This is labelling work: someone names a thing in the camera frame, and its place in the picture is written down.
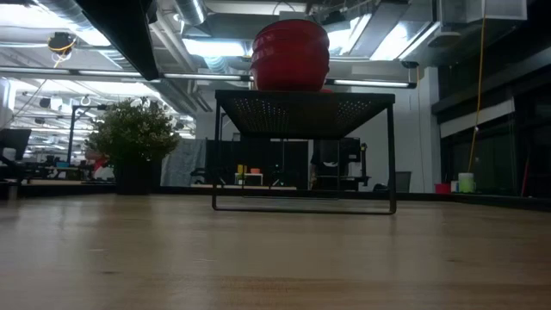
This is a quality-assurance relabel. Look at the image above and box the black partition panel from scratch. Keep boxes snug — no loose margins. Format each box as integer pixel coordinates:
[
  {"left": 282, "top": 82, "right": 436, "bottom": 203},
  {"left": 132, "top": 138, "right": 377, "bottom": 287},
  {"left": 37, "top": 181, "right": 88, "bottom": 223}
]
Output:
[{"left": 205, "top": 138, "right": 310, "bottom": 191}]

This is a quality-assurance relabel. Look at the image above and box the silver spiral ventilation duct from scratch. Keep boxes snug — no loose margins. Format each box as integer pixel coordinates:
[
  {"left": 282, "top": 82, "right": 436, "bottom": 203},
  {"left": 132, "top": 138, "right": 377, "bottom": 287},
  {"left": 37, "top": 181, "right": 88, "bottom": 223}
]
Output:
[{"left": 34, "top": 0, "right": 143, "bottom": 73}]

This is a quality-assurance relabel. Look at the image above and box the long LED light bar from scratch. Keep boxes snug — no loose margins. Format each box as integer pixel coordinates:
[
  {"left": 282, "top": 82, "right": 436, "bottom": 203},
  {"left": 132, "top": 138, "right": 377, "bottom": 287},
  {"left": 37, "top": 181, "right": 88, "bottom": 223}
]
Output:
[{"left": 0, "top": 64, "right": 418, "bottom": 90}]

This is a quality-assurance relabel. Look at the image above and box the large silver ductwork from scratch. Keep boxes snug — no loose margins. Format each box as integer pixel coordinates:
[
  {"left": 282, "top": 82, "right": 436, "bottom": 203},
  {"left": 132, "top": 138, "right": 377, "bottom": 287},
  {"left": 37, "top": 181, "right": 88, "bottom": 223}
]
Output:
[{"left": 344, "top": 0, "right": 529, "bottom": 61}]

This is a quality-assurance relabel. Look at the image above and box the green and white cup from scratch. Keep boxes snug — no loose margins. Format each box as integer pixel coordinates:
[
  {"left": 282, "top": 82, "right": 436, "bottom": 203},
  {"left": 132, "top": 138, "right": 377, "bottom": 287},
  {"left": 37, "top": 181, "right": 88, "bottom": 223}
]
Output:
[{"left": 457, "top": 171, "right": 476, "bottom": 194}]

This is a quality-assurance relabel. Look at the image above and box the small round silver duct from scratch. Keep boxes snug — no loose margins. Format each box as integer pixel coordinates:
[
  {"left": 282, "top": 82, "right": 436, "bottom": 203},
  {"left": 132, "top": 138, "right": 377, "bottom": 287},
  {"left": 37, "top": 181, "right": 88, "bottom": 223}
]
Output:
[{"left": 174, "top": 0, "right": 208, "bottom": 26}]

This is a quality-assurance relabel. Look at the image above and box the large black monitor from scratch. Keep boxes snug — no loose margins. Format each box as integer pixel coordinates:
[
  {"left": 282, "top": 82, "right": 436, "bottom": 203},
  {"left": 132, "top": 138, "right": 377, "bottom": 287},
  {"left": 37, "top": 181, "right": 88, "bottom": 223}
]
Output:
[{"left": 0, "top": 127, "right": 33, "bottom": 161}]

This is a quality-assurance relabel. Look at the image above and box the black perforated metal rack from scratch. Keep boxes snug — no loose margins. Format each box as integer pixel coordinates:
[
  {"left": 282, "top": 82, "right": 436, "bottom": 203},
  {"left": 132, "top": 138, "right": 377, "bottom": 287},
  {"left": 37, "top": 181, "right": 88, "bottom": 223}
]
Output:
[{"left": 212, "top": 89, "right": 398, "bottom": 215}]

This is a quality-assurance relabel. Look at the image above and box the black aluminium table frame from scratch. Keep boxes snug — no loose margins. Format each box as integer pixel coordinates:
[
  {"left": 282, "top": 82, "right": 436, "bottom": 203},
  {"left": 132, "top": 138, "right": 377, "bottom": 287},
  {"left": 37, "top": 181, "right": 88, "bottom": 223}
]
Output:
[{"left": 0, "top": 183, "right": 551, "bottom": 212}]

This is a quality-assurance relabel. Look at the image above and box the grey cloth cover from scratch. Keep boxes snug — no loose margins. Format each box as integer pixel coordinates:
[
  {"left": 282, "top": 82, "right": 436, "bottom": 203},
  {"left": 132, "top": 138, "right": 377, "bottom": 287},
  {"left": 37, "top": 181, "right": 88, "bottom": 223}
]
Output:
[{"left": 161, "top": 138, "right": 208, "bottom": 187}]

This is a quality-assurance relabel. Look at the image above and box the black metal stand frame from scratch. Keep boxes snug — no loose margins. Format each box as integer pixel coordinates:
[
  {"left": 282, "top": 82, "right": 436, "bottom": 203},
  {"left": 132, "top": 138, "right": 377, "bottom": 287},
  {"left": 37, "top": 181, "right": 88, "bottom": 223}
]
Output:
[{"left": 67, "top": 104, "right": 108, "bottom": 164}]

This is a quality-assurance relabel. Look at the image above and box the small black monitor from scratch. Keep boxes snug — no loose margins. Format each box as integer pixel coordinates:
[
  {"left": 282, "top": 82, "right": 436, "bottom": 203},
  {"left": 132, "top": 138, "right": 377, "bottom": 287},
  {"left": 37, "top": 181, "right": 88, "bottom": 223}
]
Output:
[{"left": 342, "top": 137, "right": 362, "bottom": 163}]

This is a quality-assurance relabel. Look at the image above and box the round black ceiling device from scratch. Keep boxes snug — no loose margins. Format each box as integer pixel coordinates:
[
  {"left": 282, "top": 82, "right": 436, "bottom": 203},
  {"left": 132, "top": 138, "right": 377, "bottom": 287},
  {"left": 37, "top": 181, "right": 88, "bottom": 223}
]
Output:
[{"left": 46, "top": 31, "right": 78, "bottom": 55}]

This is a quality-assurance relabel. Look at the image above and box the green potted plant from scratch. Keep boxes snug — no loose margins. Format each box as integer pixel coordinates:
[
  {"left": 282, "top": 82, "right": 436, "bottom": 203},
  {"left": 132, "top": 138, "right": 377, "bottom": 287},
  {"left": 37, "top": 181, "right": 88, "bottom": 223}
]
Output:
[{"left": 84, "top": 97, "right": 182, "bottom": 195}]

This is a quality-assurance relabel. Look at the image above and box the person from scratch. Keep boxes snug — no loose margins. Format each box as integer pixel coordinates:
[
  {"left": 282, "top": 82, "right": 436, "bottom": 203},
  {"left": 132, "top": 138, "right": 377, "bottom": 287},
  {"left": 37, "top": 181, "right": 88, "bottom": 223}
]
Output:
[{"left": 309, "top": 139, "right": 346, "bottom": 191}]

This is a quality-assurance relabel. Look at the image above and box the small white table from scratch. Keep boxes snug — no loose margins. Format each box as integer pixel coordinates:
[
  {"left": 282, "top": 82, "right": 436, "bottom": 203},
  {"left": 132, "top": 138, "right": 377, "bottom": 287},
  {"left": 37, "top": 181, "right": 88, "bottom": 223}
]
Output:
[{"left": 234, "top": 172, "right": 264, "bottom": 186}]

